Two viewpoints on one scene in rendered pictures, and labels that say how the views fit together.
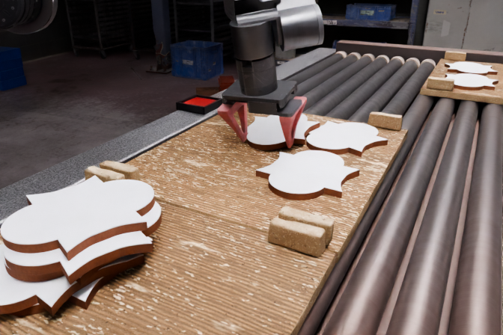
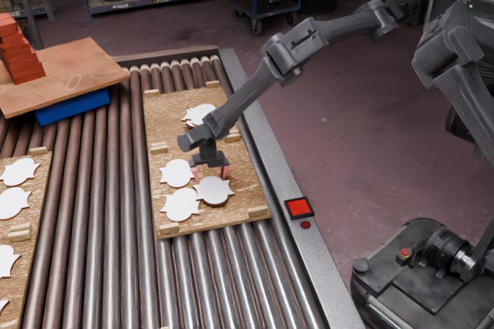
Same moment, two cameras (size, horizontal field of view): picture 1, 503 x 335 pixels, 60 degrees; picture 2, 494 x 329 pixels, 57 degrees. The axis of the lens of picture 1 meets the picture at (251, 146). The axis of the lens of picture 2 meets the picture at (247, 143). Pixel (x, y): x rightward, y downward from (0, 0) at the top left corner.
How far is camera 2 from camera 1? 1.89 m
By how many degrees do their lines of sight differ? 109
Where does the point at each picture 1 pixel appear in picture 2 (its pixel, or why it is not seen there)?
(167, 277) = (181, 130)
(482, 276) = (111, 172)
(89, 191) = not seen: hidden behind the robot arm
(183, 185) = not seen: hidden behind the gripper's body
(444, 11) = not seen: outside the picture
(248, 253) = (169, 142)
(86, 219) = (198, 112)
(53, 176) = (267, 139)
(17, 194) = (262, 130)
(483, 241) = (112, 183)
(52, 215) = (206, 110)
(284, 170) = (184, 167)
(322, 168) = (173, 175)
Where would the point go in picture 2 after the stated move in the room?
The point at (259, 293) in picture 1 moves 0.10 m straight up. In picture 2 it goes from (158, 136) to (154, 114)
